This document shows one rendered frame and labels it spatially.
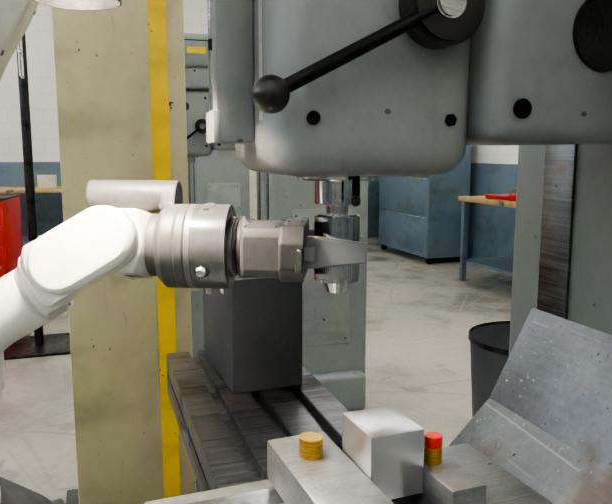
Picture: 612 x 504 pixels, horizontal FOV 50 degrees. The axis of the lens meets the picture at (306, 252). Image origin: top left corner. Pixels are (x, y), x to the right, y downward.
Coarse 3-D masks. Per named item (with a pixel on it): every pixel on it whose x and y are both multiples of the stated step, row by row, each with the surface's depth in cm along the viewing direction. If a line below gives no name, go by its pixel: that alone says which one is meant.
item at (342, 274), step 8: (320, 232) 67; (328, 232) 66; (336, 232) 66; (344, 232) 66; (352, 232) 67; (352, 240) 67; (320, 272) 68; (328, 272) 67; (336, 272) 67; (344, 272) 67; (352, 272) 67; (320, 280) 68; (328, 280) 67; (336, 280) 67; (344, 280) 67; (352, 280) 67
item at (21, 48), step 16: (16, 48) 427; (32, 160) 439; (32, 176) 440; (32, 192) 441; (32, 208) 442; (32, 224) 443; (32, 240) 444; (32, 336) 477; (48, 336) 477; (64, 336) 477; (16, 352) 439; (32, 352) 439; (48, 352) 439; (64, 352) 440
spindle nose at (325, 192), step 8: (320, 184) 66; (328, 184) 66; (336, 184) 65; (344, 184) 65; (360, 184) 67; (320, 192) 66; (328, 192) 66; (336, 192) 66; (344, 192) 66; (360, 192) 68; (320, 200) 66; (328, 200) 66; (336, 200) 66; (344, 200) 66
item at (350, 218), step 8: (320, 216) 67; (328, 216) 66; (336, 216) 66; (344, 216) 66; (352, 216) 66; (320, 224) 67; (328, 224) 66; (336, 224) 66; (344, 224) 66; (352, 224) 67
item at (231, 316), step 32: (256, 288) 105; (288, 288) 107; (224, 320) 109; (256, 320) 106; (288, 320) 108; (224, 352) 110; (256, 352) 107; (288, 352) 109; (256, 384) 107; (288, 384) 109
